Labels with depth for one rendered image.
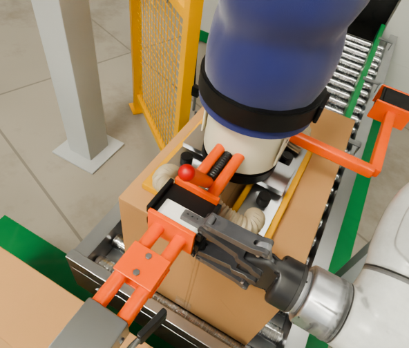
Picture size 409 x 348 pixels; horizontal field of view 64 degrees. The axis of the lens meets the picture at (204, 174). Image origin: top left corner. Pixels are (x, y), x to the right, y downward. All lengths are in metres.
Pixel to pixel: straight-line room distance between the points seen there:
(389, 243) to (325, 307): 0.13
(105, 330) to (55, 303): 0.63
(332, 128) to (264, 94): 0.52
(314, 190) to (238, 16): 0.48
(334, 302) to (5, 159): 1.98
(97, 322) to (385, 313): 0.36
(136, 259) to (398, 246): 0.35
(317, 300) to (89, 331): 0.29
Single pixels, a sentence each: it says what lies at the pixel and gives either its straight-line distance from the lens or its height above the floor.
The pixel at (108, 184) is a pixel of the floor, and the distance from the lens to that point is 1.95.
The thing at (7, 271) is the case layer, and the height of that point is 0.54.
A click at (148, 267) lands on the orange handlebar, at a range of 0.47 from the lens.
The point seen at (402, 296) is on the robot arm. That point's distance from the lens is 0.51.
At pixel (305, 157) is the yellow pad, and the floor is 0.97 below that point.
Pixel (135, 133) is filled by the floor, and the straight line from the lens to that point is 2.22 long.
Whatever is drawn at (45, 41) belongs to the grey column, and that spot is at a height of 0.72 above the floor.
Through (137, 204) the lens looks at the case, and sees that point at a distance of 0.70.
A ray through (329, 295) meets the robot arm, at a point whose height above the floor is 1.12.
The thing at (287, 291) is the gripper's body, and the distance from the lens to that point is 0.48.
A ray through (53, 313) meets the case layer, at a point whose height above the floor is 0.54.
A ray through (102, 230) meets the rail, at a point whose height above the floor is 0.60.
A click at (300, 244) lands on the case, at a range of 0.72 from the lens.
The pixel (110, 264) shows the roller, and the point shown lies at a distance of 1.08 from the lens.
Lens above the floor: 1.53
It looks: 50 degrees down
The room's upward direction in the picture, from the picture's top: 12 degrees clockwise
